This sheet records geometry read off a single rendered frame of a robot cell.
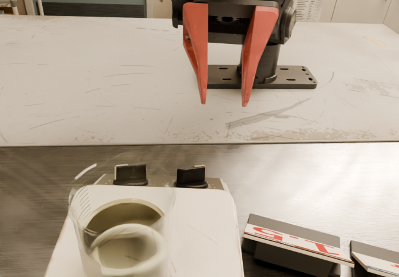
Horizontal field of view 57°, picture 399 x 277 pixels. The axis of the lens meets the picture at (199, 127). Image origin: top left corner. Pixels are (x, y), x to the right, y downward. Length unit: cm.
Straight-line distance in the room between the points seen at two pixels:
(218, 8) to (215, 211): 16
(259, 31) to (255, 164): 19
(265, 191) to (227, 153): 7
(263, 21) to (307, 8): 253
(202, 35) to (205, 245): 16
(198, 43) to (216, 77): 31
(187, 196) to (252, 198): 14
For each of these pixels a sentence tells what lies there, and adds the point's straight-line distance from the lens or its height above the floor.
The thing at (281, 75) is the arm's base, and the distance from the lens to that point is 65.
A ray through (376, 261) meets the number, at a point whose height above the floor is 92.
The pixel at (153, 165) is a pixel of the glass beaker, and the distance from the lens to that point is 20.
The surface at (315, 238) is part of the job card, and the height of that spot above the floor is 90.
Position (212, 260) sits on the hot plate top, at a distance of 25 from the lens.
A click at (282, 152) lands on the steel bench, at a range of 48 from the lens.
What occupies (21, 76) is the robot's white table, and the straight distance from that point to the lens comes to 66.
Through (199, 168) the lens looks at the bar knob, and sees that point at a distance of 34.
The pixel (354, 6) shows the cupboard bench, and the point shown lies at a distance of 298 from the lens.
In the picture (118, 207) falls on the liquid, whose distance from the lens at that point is 22.
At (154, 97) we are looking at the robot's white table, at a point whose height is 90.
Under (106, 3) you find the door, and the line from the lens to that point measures 325.
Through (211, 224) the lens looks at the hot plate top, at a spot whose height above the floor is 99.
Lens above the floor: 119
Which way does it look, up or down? 35 degrees down
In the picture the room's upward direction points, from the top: 4 degrees clockwise
